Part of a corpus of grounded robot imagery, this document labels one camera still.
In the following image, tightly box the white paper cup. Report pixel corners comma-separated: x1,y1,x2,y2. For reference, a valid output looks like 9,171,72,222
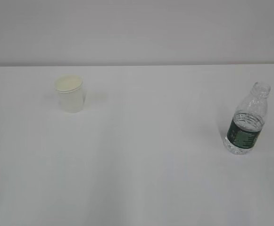
54,75,84,113

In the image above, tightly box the clear bottle green label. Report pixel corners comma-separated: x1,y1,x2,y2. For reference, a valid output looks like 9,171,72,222
224,82,271,155

